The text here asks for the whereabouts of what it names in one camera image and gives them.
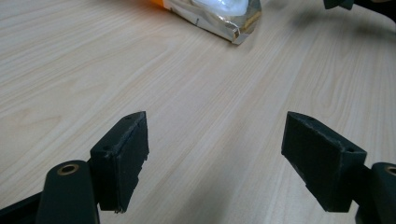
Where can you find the silver foil snack bag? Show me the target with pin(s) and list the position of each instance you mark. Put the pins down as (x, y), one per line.
(218, 17)

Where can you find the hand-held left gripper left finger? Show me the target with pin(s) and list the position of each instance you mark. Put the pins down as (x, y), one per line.
(123, 165)

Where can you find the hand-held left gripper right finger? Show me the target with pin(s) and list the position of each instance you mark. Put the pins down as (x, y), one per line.
(323, 168)

